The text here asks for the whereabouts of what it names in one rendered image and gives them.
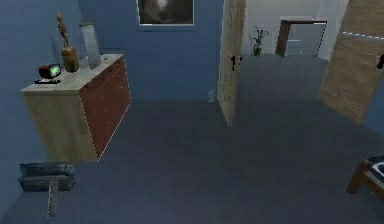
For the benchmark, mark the black flat remote control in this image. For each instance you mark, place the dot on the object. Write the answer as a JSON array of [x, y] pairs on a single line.
[[47, 81]]

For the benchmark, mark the framed dark wall picture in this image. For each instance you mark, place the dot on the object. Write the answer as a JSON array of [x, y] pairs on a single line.
[[165, 11]]

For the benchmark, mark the brown wooden room door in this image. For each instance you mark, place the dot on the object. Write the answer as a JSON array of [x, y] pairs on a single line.
[[353, 63]]

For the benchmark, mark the brown wooden statue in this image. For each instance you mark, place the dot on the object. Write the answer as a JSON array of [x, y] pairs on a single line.
[[69, 56]]

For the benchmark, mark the grey glass vase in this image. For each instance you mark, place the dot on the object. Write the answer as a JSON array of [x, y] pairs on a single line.
[[92, 46]]

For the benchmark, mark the dark brown framed doorway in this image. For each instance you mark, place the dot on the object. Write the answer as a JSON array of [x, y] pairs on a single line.
[[283, 38]]

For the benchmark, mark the wooden chest of drawers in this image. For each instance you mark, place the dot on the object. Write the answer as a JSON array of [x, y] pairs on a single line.
[[100, 96]]

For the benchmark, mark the green house plant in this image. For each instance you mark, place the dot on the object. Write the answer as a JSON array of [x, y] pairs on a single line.
[[258, 41]]

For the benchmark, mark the light wooden room door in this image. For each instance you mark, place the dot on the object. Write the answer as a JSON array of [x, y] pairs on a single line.
[[230, 60]]

